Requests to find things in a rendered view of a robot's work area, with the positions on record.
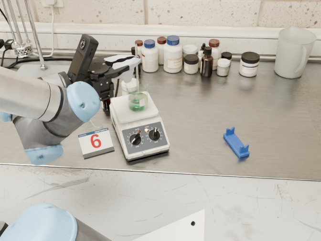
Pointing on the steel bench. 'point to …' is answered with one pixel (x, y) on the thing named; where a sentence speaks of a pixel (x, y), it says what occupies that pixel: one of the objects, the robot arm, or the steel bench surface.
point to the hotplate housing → (135, 126)
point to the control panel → (146, 143)
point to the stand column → (35, 35)
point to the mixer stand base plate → (32, 69)
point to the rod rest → (236, 143)
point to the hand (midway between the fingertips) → (135, 57)
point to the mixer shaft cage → (24, 49)
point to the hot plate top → (124, 115)
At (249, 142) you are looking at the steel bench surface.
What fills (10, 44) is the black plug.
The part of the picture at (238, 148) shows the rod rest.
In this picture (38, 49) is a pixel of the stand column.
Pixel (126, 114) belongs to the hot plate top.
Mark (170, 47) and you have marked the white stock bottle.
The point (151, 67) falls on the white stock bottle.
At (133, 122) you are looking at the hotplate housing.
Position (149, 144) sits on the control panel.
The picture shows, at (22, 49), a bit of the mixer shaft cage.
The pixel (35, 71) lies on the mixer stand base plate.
